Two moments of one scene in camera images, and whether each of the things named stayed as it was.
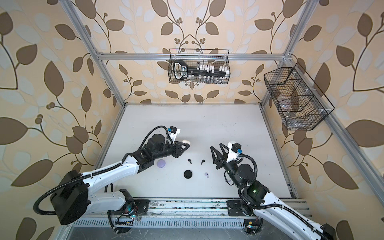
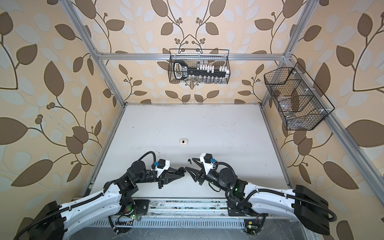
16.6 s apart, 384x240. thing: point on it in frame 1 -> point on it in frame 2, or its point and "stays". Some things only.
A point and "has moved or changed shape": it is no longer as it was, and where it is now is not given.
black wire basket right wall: x=300 y=104 stays
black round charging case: x=188 y=174 has moved or changed shape
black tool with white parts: x=181 y=71 stays
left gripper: x=177 y=148 -> x=166 y=179
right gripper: x=221 y=157 -> x=200 y=174
